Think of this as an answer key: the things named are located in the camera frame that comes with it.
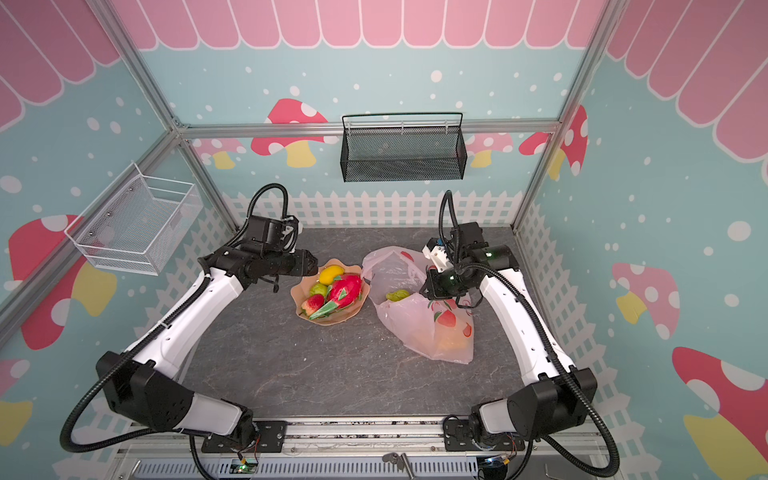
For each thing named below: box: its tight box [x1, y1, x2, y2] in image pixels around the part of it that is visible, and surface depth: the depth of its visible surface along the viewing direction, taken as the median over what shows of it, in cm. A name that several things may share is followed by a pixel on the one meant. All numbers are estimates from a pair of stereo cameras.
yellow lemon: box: [319, 265, 345, 285], surface depth 100 cm
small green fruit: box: [309, 283, 329, 297], surface depth 96 cm
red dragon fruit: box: [329, 274, 363, 308], surface depth 93 cm
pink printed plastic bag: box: [362, 246, 474, 365], surface depth 81 cm
